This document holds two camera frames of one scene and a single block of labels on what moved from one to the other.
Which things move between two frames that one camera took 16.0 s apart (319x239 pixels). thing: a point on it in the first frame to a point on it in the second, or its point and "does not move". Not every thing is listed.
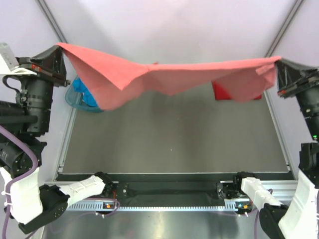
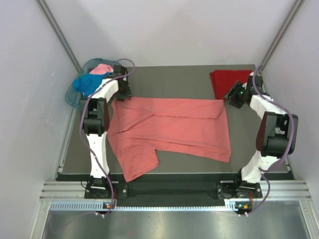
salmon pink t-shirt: (100, 78) to (139, 127)
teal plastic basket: (75, 98) does not move
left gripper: (52, 66) to (126, 94)
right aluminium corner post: (286, 25) does not move
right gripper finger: (287, 71) to (228, 96)
